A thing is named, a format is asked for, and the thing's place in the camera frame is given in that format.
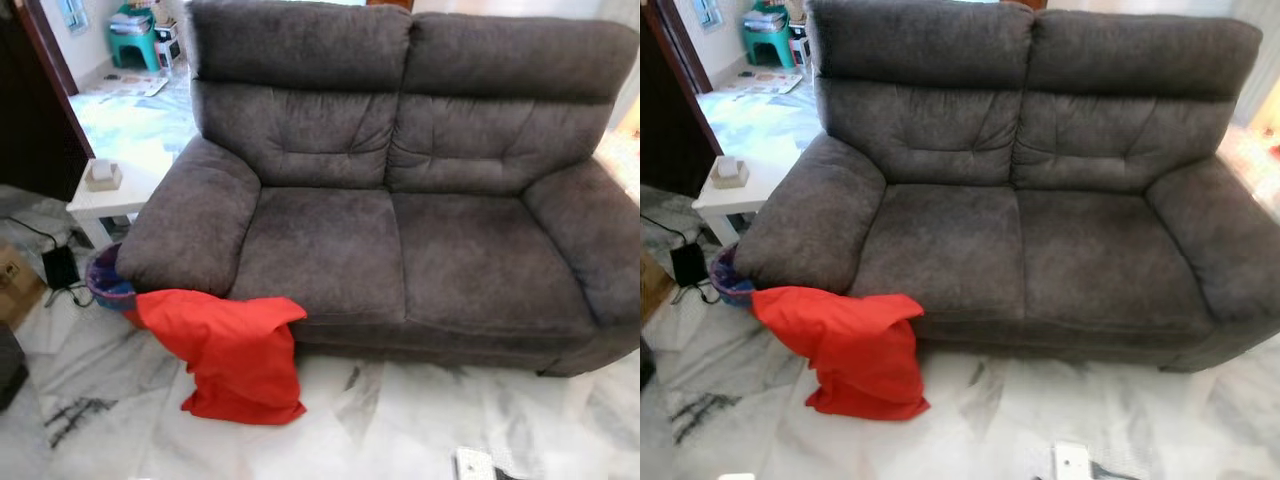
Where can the red pillow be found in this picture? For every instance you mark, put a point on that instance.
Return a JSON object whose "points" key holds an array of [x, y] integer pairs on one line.
{"points": [[860, 350], [230, 350]]}

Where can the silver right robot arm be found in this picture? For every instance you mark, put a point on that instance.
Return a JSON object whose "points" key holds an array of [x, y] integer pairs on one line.
{"points": [[1112, 472], [505, 474]]}

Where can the grey two-seat fabric sofa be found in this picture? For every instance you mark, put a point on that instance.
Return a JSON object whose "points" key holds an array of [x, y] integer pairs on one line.
{"points": [[1020, 250], [400, 250]]}

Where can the black power adapter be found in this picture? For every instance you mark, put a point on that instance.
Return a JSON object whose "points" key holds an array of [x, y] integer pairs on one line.
{"points": [[688, 264], [60, 268]]}

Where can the blue and orange waste bin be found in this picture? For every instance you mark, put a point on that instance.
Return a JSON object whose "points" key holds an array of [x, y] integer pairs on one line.
{"points": [[730, 290], [105, 290]]}

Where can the dark brown wooden door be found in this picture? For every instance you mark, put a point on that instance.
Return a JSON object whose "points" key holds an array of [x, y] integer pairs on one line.
{"points": [[30, 120], [668, 120]]}

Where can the patterned floor mat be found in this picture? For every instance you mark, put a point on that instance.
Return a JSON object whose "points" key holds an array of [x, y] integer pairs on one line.
{"points": [[130, 85], [765, 82]]}

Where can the small white box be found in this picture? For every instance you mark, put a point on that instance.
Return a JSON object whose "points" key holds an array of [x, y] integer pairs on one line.
{"points": [[168, 48], [799, 46]]}

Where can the brown cardboard box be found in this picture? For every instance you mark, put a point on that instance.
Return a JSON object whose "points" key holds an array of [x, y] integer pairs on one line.
{"points": [[652, 285], [15, 285]]}

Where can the stack of items on stool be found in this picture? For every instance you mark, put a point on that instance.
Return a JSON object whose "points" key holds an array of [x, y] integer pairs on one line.
{"points": [[130, 22], [765, 20]]}

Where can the green plastic stool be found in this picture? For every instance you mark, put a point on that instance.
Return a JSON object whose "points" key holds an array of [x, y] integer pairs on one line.
{"points": [[135, 47], [766, 45]]}

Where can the white side table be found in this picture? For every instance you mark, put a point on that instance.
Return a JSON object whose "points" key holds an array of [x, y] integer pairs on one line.
{"points": [[735, 202], [100, 205]]}

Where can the beige tissue box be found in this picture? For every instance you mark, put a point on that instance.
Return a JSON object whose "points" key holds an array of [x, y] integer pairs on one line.
{"points": [[103, 177], [730, 174]]}

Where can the window with blue glass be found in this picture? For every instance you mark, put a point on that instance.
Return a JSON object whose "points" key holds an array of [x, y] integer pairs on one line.
{"points": [[73, 14], [708, 12]]}

